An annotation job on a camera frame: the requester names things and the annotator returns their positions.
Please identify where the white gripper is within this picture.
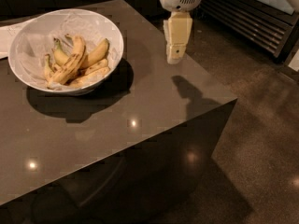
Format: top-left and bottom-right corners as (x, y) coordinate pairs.
(160, 0), (202, 64)

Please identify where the long spotted banana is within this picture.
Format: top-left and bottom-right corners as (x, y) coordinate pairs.
(48, 35), (86, 88)

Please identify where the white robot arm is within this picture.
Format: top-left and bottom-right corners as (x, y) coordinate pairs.
(160, 0), (299, 64)

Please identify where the yellow banana upper right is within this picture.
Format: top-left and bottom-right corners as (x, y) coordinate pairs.
(80, 38), (109, 69)

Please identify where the banana middle right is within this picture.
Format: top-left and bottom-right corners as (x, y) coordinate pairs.
(79, 59), (108, 75)

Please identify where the white bowl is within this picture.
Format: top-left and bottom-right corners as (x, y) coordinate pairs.
(7, 8), (124, 97)

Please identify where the banana bottom right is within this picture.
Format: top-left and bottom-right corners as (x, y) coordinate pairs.
(69, 66), (110, 88)

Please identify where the green tipped banana left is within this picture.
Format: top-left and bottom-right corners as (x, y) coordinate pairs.
(52, 38), (68, 66)

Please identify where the small banana far left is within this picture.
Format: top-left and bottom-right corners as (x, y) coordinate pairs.
(44, 54), (53, 81)

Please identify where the black louvered appliance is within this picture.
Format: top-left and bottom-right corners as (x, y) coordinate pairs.
(199, 0), (299, 62)

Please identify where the white cloth on table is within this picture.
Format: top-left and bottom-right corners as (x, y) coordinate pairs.
(0, 19), (32, 59)

